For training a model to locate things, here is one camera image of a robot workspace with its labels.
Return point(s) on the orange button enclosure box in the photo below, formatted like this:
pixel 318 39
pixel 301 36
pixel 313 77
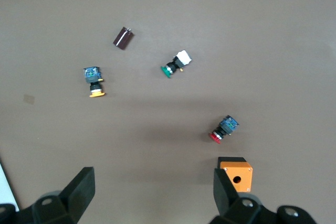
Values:
pixel 244 172

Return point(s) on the dark red cylindrical capacitor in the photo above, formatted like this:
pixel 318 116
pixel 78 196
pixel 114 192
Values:
pixel 123 39

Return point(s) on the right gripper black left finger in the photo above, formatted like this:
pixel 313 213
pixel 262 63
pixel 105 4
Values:
pixel 71 203

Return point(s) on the white drawer cabinet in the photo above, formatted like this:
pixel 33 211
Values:
pixel 5 184

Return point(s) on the small brown tape patch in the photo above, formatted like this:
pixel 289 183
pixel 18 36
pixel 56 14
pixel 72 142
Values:
pixel 29 99

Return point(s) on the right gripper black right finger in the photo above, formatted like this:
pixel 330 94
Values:
pixel 231 208

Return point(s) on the green push button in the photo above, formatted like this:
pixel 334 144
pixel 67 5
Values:
pixel 178 61

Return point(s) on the red push button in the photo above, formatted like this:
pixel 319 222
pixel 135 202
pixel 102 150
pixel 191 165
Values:
pixel 227 127

